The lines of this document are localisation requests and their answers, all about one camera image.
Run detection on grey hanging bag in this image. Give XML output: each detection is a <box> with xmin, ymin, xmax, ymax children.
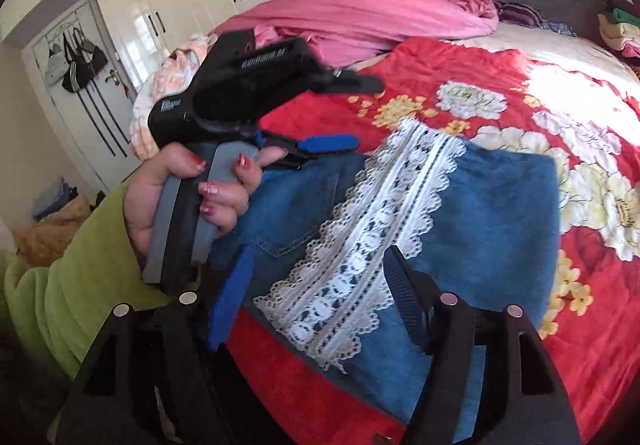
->
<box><xmin>44</xmin><ymin>44</ymin><xmax>69</xmax><ymax>87</ymax></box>

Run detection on brown hanging bag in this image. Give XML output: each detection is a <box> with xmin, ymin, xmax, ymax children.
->
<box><xmin>80</xmin><ymin>26</ymin><xmax>109</xmax><ymax>72</ymax></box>

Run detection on red floral blanket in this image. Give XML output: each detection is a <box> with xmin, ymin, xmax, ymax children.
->
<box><xmin>225</xmin><ymin>38</ymin><xmax>640</xmax><ymax>445</ymax></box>

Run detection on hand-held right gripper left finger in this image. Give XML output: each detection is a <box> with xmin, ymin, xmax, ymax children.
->
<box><xmin>55</xmin><ymin>244</ymin><xmax>282</xmax><ymax>445</ymax></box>

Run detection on stack of folded clothes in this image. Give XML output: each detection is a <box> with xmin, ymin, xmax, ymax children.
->
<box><xmin>597</xmin><ymin>0</ymin><xmax>640</xmax><ymax>59</ymax></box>

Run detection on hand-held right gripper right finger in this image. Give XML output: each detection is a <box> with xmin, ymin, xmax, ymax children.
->
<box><xmin>384</xmin><ymin>245</ymin><xmax>582</xmax><ymax>445</ymax></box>

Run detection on black striped hanging bag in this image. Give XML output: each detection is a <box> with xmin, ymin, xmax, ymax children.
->
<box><xmin>61</xmin><ymin>34</ymin><xmax>94</xmax><ymax>94</ymax></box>

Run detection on person's left hand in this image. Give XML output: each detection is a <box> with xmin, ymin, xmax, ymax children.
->
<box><xmin>124</xmin><ymin>144</ymin><xmax>290</xmax><ymax>262</ymax></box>

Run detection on blue denim pants with lace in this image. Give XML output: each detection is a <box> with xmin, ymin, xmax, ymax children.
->
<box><xmin>207</xmin><ymin>118</ymin><xmax>562</xmax><ymax>432</ymax></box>

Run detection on purple striped pillow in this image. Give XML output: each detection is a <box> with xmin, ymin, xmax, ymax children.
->
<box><xmin>492</xmin><ymin>0</ymin><xmax>544</xmax><ymax>29</ymax></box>

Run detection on pink blanket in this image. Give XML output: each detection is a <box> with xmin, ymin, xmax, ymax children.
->
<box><xmin>210</xmin><ymin>0</ymin><xmax>501</xmax><ymax>69</ymax></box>

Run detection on blue cloth pile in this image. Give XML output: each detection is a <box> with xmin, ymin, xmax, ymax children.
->
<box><xmin>32</xmin><ymin>178</ymin><xmax>79</xmax><ymax>221</ymax></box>

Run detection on person's left forearm green sleeve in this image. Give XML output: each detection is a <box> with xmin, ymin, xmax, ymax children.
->
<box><xmin>0</xmin><ymin>184</ymin><xmax>173</xmax><ymax>378</ymax></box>

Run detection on blue patterned cloth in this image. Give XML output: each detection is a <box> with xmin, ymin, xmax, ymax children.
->
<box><xmin>541</xmin><ymin>20</ymin><xmax>577</xmax><ymax>37</ymax></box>

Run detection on yellow plush cloth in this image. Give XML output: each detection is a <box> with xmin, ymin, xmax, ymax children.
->
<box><xmin>14</xmin><ymin>198</ymin><xmax>94</xmax><ymax>267</ymax></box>

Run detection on orange and white floral cloth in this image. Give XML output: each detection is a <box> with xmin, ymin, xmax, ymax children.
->
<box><xmin>128</xmin><ymin>35</ymin><xmax>219</xmax><ymax>162</ymax></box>

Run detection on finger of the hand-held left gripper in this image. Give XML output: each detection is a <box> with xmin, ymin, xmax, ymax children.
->
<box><xmin>259</xmin><ymin>129</ymin><xmax>362</xmax><ymax>171</ymax></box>
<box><xmin>310</xmin><ymin>69</ymin><xmax>387</xmax><ymax>96</ymax></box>

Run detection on beige bed sheet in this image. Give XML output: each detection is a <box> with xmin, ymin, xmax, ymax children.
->
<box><xmin>360</xmin><ymin>22</ymin><xmax>640</xmax><ymax>126</ymax></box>

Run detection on white door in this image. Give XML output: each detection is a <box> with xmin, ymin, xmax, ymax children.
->
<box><xmin>22</xmin><ymin>0</ymin><xmax>144</xmax><ymax>192</ymax></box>

